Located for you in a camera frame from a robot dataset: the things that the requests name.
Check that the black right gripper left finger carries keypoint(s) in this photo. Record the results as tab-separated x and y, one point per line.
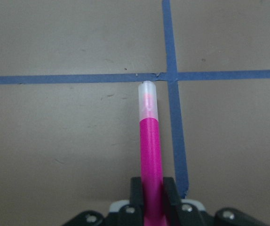
137	196

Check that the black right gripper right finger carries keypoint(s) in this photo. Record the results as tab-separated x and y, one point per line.
171	201

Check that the pink pen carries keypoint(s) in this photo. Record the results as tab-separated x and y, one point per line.
151	161

